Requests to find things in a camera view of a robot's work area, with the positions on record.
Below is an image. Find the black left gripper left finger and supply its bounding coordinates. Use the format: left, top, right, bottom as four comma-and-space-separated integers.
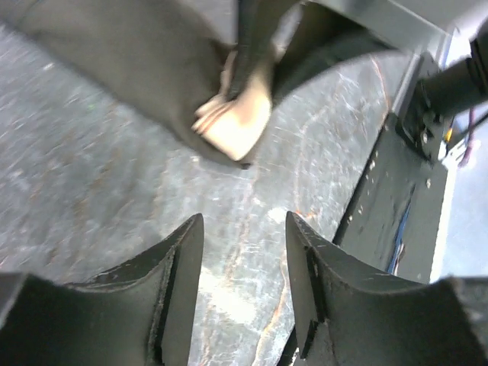
1, 214, 204, 365

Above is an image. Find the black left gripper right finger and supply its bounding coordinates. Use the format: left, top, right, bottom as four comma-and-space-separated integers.
286, 213, 487, 365

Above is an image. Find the olive grey underwear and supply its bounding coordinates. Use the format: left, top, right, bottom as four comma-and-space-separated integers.
1, 1, 390, 169

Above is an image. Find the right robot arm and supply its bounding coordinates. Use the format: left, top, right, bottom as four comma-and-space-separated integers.
396, 30, 487, 162

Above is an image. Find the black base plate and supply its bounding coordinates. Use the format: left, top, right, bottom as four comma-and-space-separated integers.
333, 53, 448, 284

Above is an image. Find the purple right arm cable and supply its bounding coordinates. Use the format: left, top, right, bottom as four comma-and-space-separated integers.
457, 106, 488, 169

